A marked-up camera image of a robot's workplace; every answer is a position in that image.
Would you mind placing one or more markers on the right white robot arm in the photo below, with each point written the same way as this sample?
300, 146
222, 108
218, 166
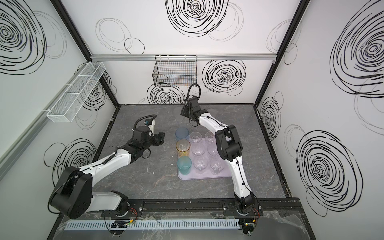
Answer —
229, 148

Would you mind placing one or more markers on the aluminium wall rail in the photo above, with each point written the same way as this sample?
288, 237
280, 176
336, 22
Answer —
183, 57
17, 149

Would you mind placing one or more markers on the lilac plastic tray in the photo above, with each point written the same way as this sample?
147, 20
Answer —
207, 171

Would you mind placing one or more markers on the amber translucent cup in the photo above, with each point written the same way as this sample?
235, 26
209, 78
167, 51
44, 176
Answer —
183, 148

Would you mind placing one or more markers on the black wire basket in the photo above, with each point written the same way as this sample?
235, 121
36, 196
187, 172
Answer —
175, 73

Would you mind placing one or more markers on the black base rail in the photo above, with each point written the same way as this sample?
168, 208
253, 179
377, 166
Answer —
137, 208

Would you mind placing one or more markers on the clear glass front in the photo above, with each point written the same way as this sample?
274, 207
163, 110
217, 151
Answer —
200, 164

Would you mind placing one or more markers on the blue translucent tall cup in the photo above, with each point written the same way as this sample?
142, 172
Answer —
182, 133

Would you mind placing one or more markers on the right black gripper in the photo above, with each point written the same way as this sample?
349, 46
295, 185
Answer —
186, 111

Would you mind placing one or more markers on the white slotted cable duct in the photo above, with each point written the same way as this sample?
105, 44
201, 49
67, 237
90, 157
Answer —
191, 224

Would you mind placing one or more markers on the teal translucent cup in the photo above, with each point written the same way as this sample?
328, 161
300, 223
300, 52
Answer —
184, 165

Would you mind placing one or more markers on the white mesh wall shelf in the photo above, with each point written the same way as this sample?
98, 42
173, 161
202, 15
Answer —
84, 91

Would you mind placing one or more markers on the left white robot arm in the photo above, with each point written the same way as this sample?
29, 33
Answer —
74, 196

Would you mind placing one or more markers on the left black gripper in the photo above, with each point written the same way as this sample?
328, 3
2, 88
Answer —
157, 138

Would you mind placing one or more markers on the aluminium wall rail back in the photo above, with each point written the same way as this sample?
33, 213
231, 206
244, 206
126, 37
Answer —
183, 57

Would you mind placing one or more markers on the aluminium wall rail left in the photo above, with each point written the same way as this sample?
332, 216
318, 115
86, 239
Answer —
17, 149

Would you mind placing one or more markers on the clear faceted glass tumbler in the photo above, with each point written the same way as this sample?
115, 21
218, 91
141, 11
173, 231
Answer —
198, 149

